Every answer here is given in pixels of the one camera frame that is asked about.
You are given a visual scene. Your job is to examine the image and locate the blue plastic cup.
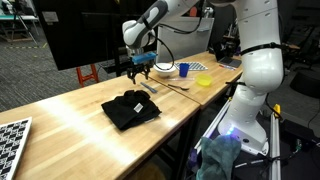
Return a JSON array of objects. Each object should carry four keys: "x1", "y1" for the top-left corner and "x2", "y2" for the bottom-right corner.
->
[{"x1": 178, "y1": 62, "x2": 190, "y2": 78}]

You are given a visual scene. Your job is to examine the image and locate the grey laptop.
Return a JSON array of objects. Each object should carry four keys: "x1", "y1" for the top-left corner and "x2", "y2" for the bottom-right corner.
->
[{"x1": 211, "y1": 39, "x2": 243, "y2": 69}]

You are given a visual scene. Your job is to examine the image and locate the teal cloth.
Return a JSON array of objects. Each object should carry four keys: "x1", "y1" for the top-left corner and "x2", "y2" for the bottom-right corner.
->
[{"x1": 195, "y1": 134, "x2": 242, "y2": 180}]

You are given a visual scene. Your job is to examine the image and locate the yellow plastic bowl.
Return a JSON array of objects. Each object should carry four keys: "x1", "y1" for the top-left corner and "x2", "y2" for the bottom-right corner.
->
[{"x1": 195, "y1": 73, "x2": 214, "y2": 87}]

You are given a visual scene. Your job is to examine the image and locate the aluminium rail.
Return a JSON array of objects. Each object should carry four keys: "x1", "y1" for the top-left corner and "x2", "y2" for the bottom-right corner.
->
[
  {"x1": 269, "y1": 111, "x2": 282, "y2": 180},
  {"x1": 194, "y1": 98, "x2": 233, "y2": 154}
]

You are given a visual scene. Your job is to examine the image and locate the camera tripod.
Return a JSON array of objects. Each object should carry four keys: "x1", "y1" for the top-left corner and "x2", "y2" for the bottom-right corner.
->
[{"x1": 9, "y1": 0, "x2": 39, "y2": 46}]

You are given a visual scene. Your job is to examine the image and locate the red pen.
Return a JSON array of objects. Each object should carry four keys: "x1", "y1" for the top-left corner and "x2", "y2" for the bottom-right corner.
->
[{"x1": 218, "y1": 63, "x2": 237, "y2": 71}]

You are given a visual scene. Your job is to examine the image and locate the white divider panel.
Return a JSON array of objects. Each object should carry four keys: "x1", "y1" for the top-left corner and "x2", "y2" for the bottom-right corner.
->
[{"x1": 155, "y1": 14, "x2": 215, "y2": 64}]

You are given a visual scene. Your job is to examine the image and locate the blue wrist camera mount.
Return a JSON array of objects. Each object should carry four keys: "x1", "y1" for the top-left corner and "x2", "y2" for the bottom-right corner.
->
[{"x1": 130, "y1": 51, "x2": 158, "y2": 66}]

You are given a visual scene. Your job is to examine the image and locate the white bowl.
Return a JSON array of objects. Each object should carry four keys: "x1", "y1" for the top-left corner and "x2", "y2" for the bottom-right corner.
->
[{"x1": 152, "y1": 62, "x2": 177, "y2": 79}]

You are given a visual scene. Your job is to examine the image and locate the orange sawhorse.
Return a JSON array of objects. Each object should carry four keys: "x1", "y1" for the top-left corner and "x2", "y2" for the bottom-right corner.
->
[{"x1": 75, "y1": 63, "x2": 100, "y2": 88}]

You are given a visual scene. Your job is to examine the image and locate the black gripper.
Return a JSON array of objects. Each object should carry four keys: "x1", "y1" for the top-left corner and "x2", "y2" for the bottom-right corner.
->
[{"x1": 126, "y1": 61, "x2": 152, "y2": 85}]

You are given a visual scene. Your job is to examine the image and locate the large black screen panel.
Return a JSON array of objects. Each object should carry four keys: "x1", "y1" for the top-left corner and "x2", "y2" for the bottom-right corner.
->
[{"x1": 32, "y1": 0, "x2": 161, "y2": 72}]

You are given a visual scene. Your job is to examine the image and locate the small checkerboard sheet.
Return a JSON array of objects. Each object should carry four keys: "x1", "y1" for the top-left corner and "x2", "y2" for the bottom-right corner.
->
[{"x1": 171, "y1": 61, "x2": 209, "y2": 72}]

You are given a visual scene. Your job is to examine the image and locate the white marker calibration board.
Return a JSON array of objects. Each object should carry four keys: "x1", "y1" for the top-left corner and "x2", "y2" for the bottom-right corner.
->
[{"x1": 0, "y1": 116, "x2": 33, "y2": 180}]

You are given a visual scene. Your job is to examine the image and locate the black folded cloth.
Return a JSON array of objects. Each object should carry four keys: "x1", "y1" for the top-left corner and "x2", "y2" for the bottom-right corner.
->
[{"x1": 100, "y1": 89, "x2": 163, "y2": 131}]

